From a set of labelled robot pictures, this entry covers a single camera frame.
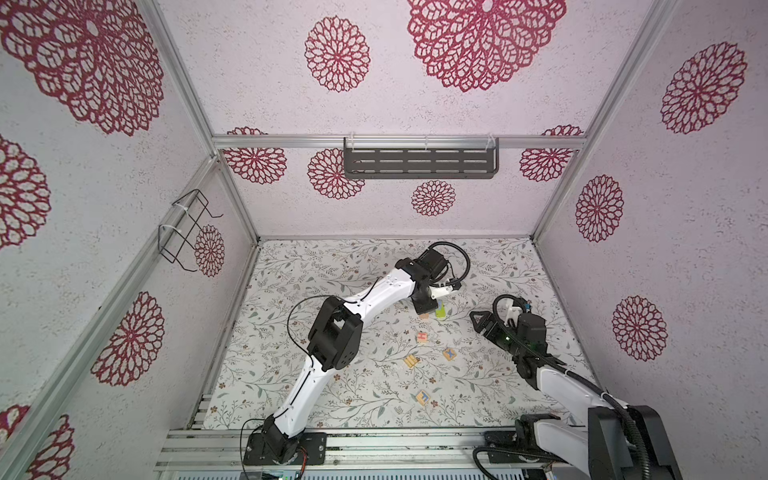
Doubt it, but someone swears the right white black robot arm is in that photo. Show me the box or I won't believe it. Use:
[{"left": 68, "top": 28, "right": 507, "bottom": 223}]
[{"left": 469, "top": 295, "right": 682, "bottom": 479}]

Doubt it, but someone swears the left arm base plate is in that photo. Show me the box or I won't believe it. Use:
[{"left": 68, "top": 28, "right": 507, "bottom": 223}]
[{"left": 244, "top": 433, "right": 327, "bottom": 466}]

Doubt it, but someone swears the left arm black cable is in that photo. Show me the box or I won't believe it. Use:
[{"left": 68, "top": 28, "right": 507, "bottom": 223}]
[{"left": 238, "top": 241, "right": 472, "bottom": 463}]

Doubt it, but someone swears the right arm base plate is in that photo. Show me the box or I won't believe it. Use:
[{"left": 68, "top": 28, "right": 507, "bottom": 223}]
[{"left": 483, "top": 430, "right": 561, "bottom": 464}]

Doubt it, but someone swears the black wire wall rack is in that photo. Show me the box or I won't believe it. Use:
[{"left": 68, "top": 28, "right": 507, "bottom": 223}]
[{"left": 156, "top": 189, "right": 226, "bottom": 278}]

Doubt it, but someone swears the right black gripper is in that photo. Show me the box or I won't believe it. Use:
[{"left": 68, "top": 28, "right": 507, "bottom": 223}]
[{"left": 471, "top": 309, "right": 525, "bottom": 361}]

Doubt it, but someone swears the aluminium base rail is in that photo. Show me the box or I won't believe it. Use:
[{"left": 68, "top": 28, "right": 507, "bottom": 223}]
[{"left": 154, "top": 420, "right": 488, "bottom": 474}]

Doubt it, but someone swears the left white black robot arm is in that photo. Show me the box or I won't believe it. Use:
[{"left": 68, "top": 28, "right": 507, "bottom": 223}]
[{"left": 257, "top": 241, "right": 471, "bottom": 464}]

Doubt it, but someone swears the striped wooden cube block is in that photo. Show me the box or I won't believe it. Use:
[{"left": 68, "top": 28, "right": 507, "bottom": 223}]
[{"left": 404, "top": 354, "right": 419, "bottom": 368}]

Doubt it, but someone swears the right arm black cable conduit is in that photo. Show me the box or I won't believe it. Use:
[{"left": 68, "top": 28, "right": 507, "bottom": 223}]
[{"left": 471, "top": 293, "right": 652, "bottom": 480}]

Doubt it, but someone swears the grey metal wall shelf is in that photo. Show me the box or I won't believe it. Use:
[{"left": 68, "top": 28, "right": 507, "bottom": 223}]
[{"left": 342, "top": 138, "right": 499, "bottom": 180}]

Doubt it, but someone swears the blue picture cube block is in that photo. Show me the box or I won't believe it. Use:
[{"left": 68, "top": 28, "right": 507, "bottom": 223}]
[{"left": 415, "top": 390, "right": 430, "bottom": 406}]

